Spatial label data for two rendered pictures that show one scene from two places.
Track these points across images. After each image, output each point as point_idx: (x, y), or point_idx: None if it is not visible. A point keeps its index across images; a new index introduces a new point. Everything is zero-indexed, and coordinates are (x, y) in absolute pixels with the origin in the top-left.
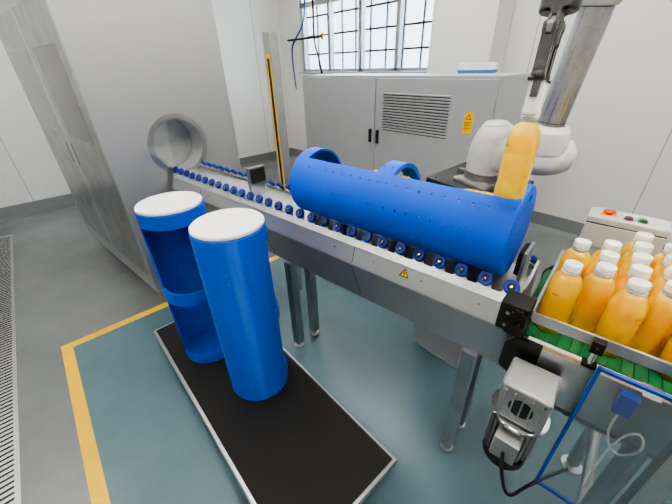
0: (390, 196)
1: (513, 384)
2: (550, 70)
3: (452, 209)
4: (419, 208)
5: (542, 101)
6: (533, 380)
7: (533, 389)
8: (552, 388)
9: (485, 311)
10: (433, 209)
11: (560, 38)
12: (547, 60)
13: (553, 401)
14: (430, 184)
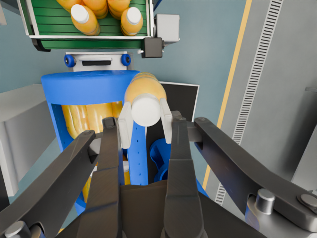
0: (145, 178)
1: (178, 36)
2: (87, 142)
3: (141, 126)
4: (145, 150)
5: (127, 107)
6: (169, 27)
7: (175, 26)
8: (168, 17)
9: (132, 70)
10: (144, 140)
11: (118, 188)
12: (220, 129)
13: (176, 14)
14: (131, 163)
